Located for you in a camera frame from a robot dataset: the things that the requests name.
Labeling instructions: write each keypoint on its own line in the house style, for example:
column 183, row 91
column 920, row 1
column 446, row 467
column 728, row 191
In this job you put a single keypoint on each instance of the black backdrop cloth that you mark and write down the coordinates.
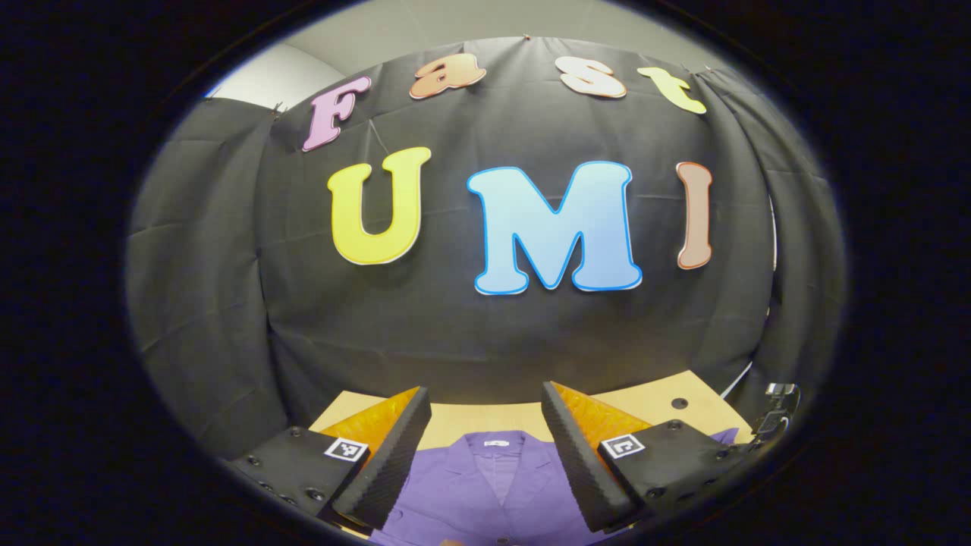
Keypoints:
column 485, row 334

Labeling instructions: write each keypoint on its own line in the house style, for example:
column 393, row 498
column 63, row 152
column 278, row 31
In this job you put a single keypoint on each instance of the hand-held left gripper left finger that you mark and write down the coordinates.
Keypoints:
column 394, row 462

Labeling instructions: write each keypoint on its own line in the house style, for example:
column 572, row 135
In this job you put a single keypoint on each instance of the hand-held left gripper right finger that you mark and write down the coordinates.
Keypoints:
column 580, row 462

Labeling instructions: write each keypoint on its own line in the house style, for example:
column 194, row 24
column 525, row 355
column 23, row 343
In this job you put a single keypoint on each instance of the purple jacket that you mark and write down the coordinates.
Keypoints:
column 493, row 493

